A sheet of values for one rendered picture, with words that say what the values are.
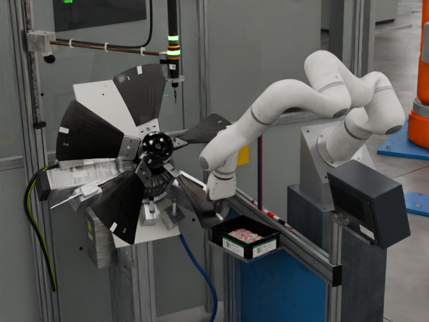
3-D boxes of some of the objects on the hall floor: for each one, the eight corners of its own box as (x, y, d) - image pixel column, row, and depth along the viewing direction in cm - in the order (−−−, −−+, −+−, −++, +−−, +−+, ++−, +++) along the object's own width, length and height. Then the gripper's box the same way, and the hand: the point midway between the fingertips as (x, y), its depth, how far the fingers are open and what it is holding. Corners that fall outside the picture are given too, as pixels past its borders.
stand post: (120, 379, 363) (103, 137, 324) (138, 374, 366) (124, 133, 328) (123, 384, 359) (106, 140, 320) (142, 379, 363) (127, 137, 324)
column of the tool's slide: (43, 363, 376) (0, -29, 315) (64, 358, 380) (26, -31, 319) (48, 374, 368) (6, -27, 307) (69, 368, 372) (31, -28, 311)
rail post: (224, 351, 383) (221, 199, 356) (232, 349, 384) (229, 197, 358) (228, 355, 379) (225, 202, 353) (235, 352, 381) (233, 200, 354)
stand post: (137, 407, 343) (124, 211, 312) (156, 402, 347) (146, 207, 316) (140, 413, 339) (128, 216, 309) (160, 407, 343) (150, 211, 312)
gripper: (209, 180, 277) (203, 221, 287) (247, 173, 283) (240, 213, 293) (200, 168, 282) (195, 208, 293) (238, 161, 288) (232, 201, 299)
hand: (218, 206), depth 292 cm, fingers closed
